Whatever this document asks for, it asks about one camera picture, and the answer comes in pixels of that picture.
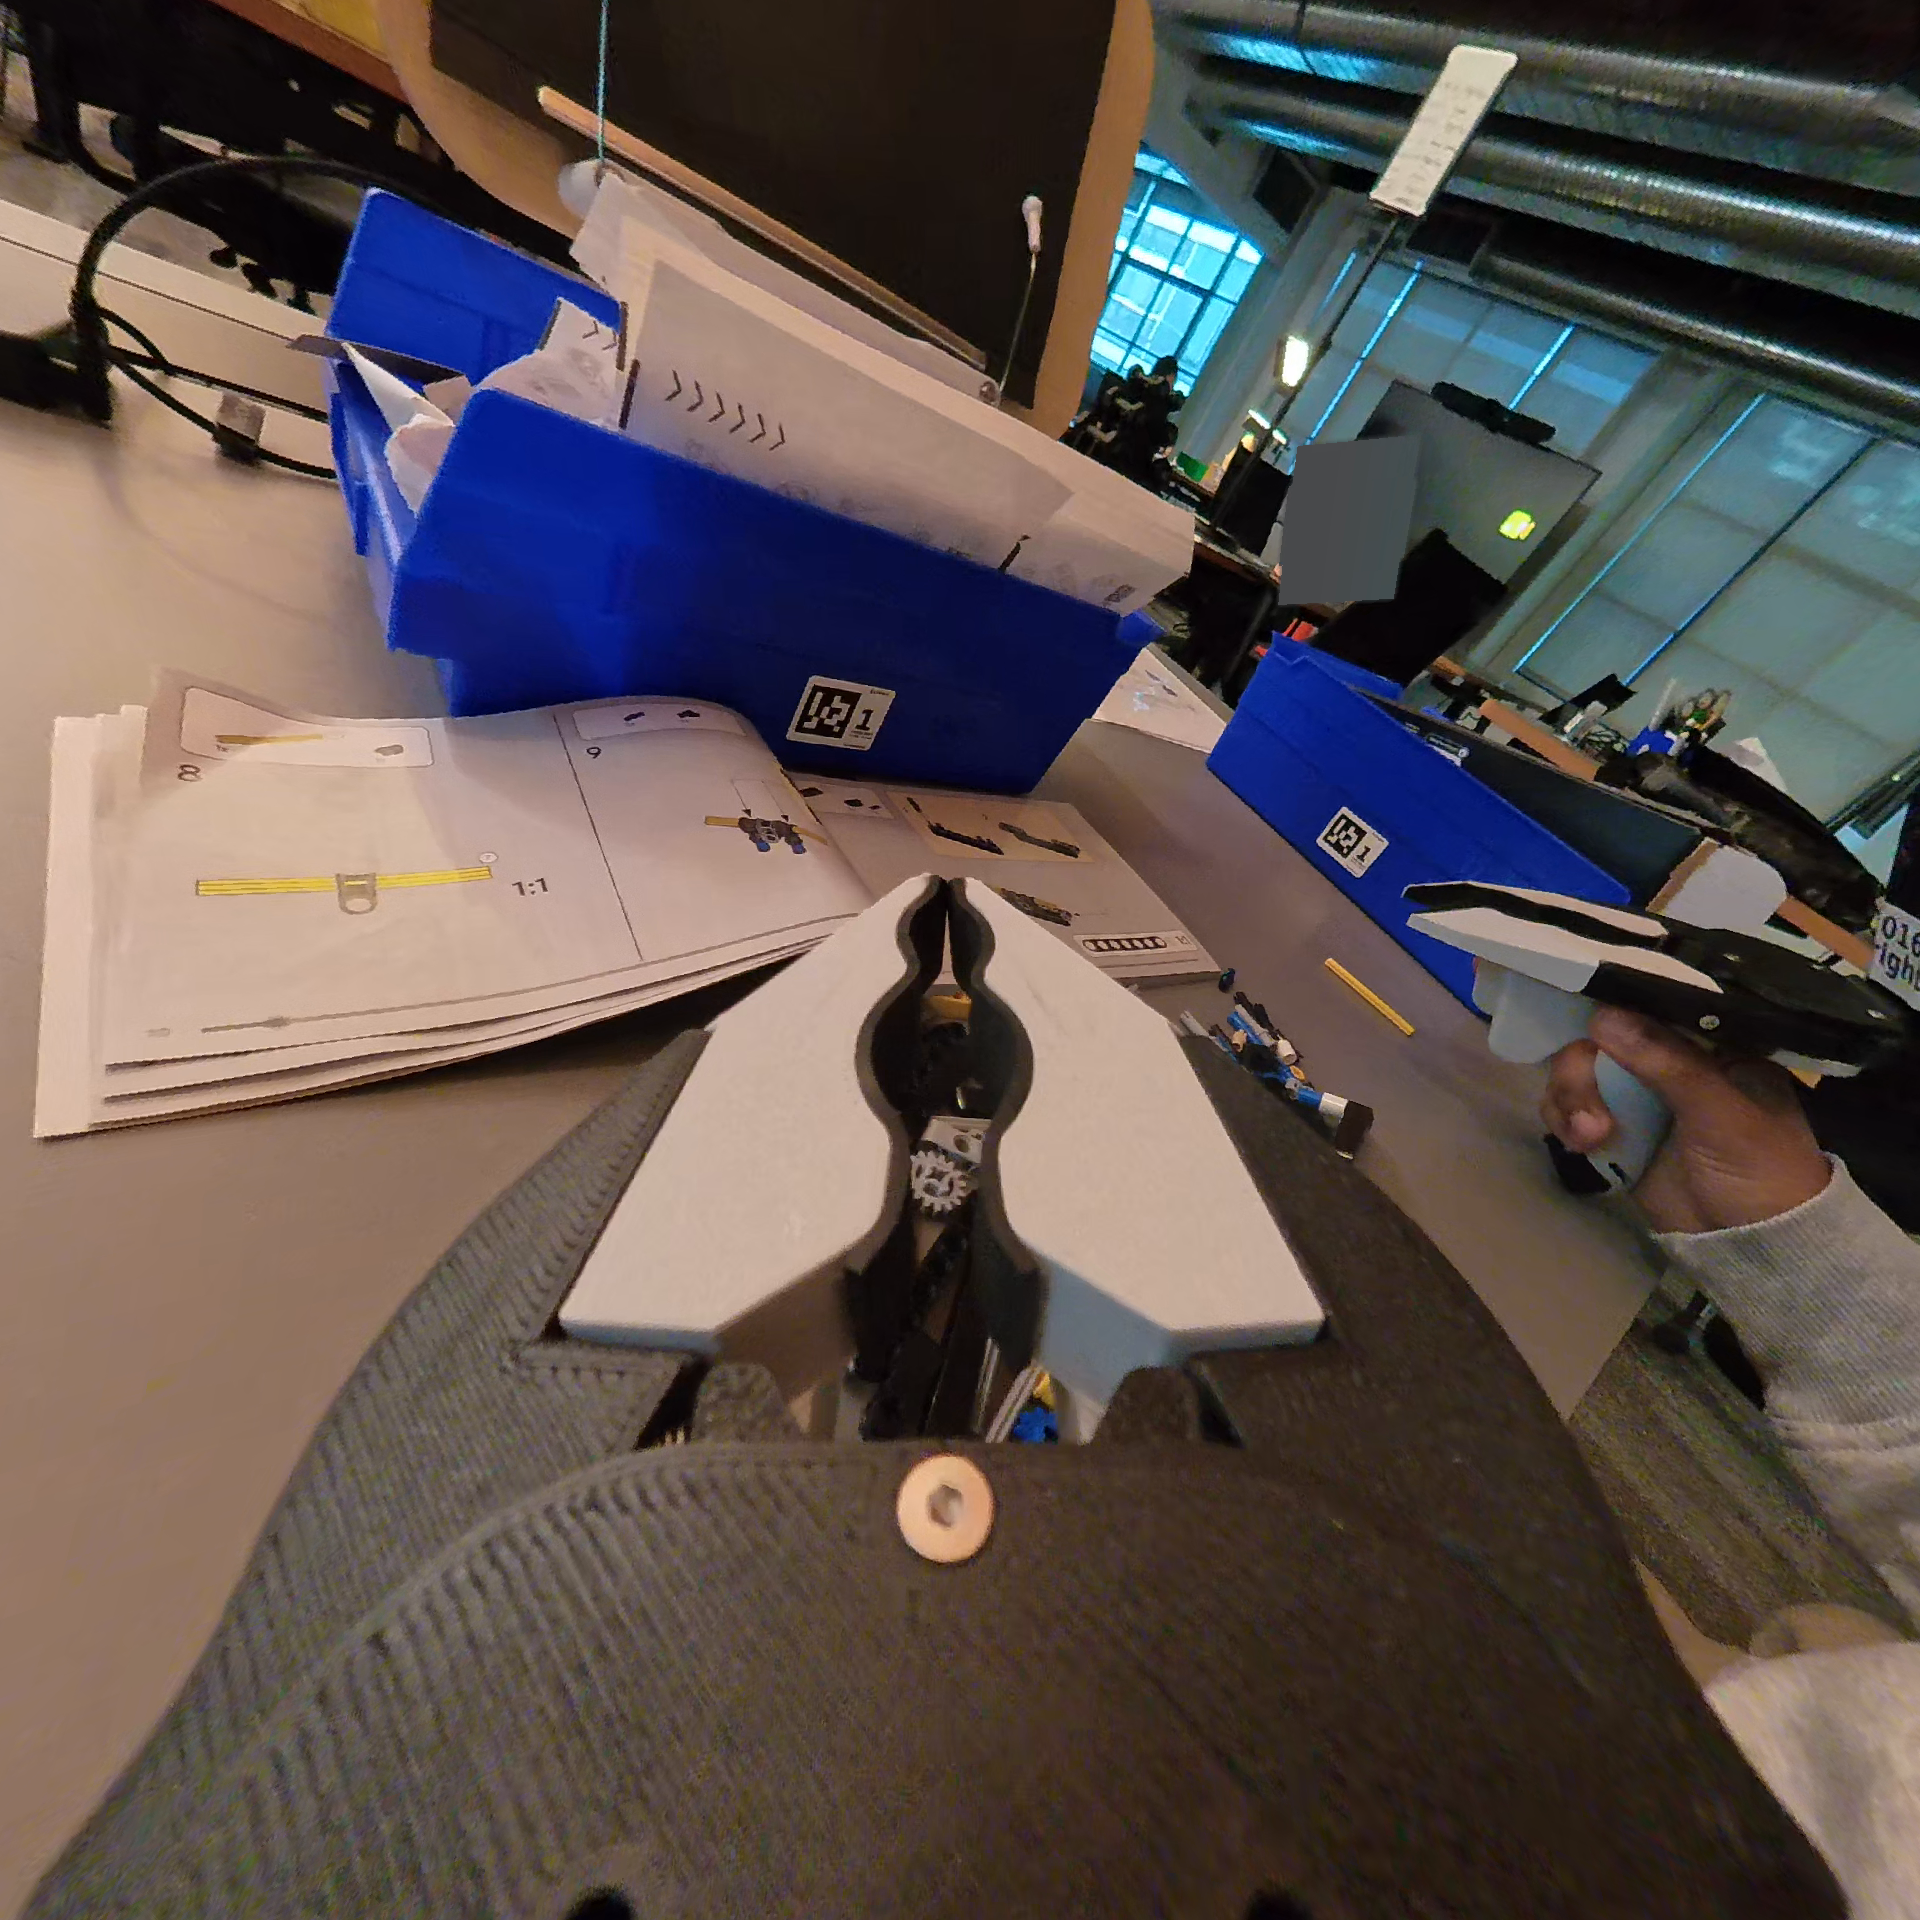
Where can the black lego assembly with gear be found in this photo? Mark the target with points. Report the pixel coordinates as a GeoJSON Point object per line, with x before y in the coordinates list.
{"type": "Point", "coordinates": [943, 1178]}

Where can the laminated printed sheet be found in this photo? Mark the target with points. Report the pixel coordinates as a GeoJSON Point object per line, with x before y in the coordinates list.
{"type": "Point", "coordinates": [1162, 697]}

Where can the large blue plastic bin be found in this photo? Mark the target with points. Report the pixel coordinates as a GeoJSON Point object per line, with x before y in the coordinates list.
{"type": "Point", "coordinates": [676, 600]}

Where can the lego instruction booklet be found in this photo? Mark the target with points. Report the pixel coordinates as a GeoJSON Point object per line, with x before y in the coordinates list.
{"type": "Point", "coordinates": [375, 839]}

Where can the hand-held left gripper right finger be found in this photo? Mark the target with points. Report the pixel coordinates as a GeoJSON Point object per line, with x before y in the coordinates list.
{"type": "Point", "coordinates": [1155, 1200]}

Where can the dark monitor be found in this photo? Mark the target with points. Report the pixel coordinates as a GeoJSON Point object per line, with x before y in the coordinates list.
{"type": "Point", "coordinates": [839, 148]}

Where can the white hanging sign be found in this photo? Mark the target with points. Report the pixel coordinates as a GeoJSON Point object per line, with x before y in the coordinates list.
{"type": "Point", "coordinates": [1440, 129]}

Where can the person's right hand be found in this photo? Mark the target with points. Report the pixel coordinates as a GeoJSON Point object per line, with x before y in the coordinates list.
{"type": "Point", "coordinates": [1710, 1142]}

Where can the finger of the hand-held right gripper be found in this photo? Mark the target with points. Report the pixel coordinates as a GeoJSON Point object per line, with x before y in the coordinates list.
{"type": "Point", "coordinates": [1575, 914]}
{"type": "Point", "coordinates": [1560, 955]}

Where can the pile of small lego pieces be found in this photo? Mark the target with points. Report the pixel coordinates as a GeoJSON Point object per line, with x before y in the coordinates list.
{"type": "Point", "coordinates": [1277, 1049]}

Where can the person's right forearm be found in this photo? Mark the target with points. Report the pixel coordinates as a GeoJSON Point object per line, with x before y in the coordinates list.
{"type": "Point", "coordinates": [1815, 1335]}

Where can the white printed paper packaging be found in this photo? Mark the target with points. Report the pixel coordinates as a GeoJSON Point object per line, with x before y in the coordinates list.
{"type": "Point", "coordinates": [839, 406]}

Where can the large wall screen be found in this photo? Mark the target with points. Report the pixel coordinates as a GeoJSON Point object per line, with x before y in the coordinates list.
{"type": "Point", "coordinates": [1500, 465]}

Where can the person's grey clothing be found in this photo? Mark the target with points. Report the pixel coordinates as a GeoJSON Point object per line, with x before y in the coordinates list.
{"type": "Point", "coordinates": [1829, 1756]}

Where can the thin yellow lego rod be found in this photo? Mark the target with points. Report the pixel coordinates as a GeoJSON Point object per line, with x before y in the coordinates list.
{"type": "Point", "coordinates": [1367, 998]}

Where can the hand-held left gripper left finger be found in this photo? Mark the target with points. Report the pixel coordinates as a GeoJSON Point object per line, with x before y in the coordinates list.
{"type": "Point", "coordinates": [751, 1170]}

